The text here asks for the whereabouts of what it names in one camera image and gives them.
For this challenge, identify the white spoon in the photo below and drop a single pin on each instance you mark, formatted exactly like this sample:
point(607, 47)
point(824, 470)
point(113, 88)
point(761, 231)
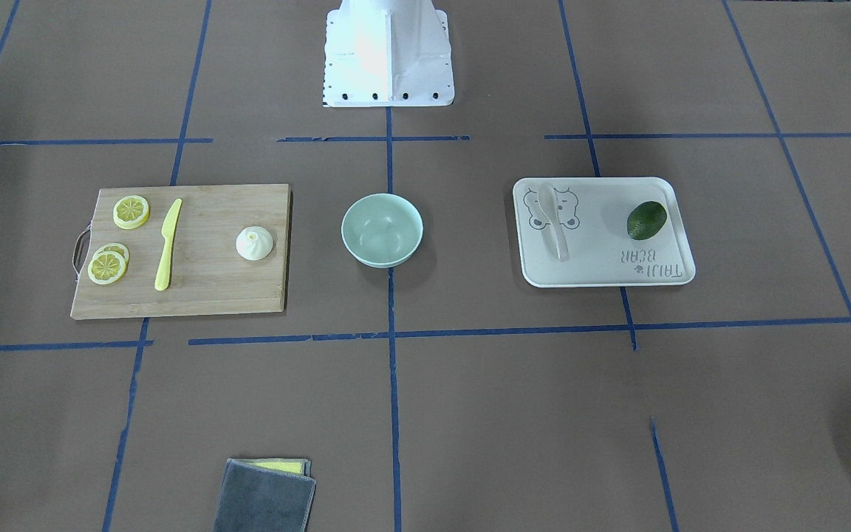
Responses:
point(549, 208)

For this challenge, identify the light green bowl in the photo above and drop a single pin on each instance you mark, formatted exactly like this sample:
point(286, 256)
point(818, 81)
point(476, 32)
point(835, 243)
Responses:
point(382, 230)

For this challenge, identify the white steamed bun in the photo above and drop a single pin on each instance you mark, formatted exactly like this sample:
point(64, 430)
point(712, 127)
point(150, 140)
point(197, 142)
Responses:
point(254, 243)

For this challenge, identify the beige bear tray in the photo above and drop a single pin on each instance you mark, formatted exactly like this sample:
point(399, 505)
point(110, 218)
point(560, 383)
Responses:
point(593, 212)

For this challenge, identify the bamboo cutting board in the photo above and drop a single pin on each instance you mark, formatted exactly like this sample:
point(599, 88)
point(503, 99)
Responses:
point(208, 276)

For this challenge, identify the green avocado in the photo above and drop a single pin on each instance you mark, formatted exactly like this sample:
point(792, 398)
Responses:
point(646, 220)

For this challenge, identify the yellow sponge under cloth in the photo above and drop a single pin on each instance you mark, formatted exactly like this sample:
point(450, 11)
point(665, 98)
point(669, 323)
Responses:
point(299, 466)

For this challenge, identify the yellow plastic knife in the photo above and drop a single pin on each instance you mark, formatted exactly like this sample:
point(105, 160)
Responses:
point(168, 230)

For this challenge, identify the grey folded cloth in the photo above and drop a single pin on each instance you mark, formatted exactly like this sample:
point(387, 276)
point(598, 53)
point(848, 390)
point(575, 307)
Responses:
point(258, 499)

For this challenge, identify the lemon slice near knife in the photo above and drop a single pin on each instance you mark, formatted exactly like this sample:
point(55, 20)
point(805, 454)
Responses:
point(131, 212)

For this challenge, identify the upper stacked lemon slice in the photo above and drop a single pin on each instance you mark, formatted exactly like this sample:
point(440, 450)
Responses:
point(117, 248)

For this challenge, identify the stacked lemon slice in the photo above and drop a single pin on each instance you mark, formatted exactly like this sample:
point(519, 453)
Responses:
point(106, 267)
point(117, 248)

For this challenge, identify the lower stacked lemon slice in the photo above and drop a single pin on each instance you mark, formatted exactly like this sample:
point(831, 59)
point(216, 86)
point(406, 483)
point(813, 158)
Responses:
point(106, 267)

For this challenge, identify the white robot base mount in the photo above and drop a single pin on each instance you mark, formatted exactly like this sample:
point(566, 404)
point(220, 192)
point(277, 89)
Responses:
point(387, 54)

